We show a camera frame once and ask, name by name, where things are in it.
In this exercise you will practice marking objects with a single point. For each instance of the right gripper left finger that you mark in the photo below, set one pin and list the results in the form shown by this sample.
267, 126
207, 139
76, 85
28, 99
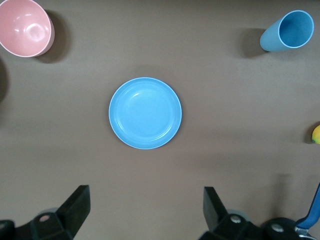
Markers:
67, 217

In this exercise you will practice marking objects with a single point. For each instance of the pink deep bowl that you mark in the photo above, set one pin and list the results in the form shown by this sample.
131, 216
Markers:
23, 27

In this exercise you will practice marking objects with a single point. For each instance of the blue plastic cup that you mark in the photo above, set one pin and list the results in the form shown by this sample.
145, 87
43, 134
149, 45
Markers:
287, 30

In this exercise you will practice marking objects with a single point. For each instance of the brown table cover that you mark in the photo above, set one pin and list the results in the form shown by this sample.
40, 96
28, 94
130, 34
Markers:
225, 100

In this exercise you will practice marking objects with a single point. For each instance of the yellow lemon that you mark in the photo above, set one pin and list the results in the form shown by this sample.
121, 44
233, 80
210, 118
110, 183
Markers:
317, 135

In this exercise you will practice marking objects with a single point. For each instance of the blue shallow plate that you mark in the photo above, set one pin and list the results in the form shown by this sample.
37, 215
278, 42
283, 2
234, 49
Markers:
145, 113

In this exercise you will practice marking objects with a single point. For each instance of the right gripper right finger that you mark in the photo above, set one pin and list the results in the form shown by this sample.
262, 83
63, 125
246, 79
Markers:
217, 220

